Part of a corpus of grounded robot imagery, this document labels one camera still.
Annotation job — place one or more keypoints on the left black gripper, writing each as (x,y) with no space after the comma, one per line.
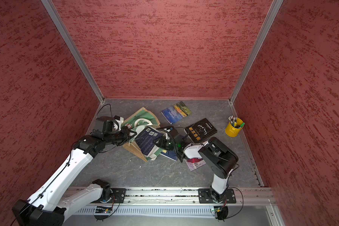
(126,137)

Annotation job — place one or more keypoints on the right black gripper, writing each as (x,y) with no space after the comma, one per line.
(161,142)

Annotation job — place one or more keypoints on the dark blue book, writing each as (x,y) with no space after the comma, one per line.
(146,140)
(169,154)

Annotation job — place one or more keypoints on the green burlap canvas bag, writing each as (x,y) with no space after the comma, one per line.
(137,123)

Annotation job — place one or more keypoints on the Animal Farm blue book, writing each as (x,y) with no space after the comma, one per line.
(176,112)

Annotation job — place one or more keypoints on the black book yellow characters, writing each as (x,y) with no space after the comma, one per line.
(201,131)

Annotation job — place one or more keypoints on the pink red book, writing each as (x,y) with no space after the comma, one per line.
(195,163)

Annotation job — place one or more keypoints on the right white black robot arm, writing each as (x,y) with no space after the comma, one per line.
(221,160)

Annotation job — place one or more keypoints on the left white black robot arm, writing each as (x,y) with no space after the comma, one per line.
(46,207)

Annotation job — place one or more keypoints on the yellow pen cup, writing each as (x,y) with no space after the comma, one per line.
(231,129)

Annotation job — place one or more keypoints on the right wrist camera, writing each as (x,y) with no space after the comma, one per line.
(177,138)

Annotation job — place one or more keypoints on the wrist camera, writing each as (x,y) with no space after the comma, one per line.
(177,138)
(107,125)

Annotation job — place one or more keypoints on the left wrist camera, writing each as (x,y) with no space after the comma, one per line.
(107,125)

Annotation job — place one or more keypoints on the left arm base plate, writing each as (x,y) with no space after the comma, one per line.
(112,195)

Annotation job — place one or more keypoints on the aluminium front rail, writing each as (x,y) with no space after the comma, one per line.
(188,196)

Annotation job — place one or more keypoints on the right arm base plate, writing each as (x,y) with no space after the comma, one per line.
(208,195)

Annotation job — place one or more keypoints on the left aluminium corner post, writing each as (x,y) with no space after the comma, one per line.
(55,17)

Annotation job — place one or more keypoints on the aluminium corner post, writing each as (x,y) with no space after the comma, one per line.
(55,17)
(269,19)

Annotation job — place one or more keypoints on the right aluminium corner post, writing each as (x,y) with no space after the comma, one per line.
(269,19)

